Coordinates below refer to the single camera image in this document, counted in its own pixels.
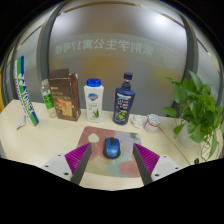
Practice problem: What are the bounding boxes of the blue computer mouse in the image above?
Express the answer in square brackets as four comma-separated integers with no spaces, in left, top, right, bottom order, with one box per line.
[102,136,121,160]

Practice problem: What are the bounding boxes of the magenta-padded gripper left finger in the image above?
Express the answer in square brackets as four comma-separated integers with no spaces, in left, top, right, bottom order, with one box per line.
[39,142,93,186]

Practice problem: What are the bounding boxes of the clear bottle with green label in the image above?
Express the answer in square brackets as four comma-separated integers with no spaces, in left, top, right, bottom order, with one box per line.
[40,78,58,119]

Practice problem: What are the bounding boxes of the floral pastel mouse pad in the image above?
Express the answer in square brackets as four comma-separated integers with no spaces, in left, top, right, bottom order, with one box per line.
[75,125,143,179]

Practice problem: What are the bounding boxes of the brown cardboard box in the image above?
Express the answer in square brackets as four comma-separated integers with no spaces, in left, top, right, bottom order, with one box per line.
[48,68,82,122]

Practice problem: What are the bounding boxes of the white bottle with blue cap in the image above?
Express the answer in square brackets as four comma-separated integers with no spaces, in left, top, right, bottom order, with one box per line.
[83,78,105,124]

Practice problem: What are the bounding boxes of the small white jar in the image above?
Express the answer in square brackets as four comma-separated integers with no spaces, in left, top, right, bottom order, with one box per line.
[143,113,162,135]

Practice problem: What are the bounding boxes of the crumpled white tissue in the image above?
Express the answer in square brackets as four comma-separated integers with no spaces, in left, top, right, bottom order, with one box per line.
[129,114,144,129]

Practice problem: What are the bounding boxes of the dark blue pump bottle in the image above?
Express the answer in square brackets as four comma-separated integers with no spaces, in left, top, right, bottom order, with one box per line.
[112,71,136,126]

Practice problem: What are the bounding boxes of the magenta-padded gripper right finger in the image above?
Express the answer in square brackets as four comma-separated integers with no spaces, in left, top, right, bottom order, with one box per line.
[132,143,183,187]

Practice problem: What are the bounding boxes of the green and white tube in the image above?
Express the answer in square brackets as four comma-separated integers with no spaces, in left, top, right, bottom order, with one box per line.
[14,55,40,127]

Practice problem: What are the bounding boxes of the small white packet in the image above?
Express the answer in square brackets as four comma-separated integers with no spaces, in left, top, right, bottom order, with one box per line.
[15,114,28,130]

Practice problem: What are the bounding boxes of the green potted plant, white pot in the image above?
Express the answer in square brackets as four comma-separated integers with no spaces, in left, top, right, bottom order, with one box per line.
[162,70,224,162]

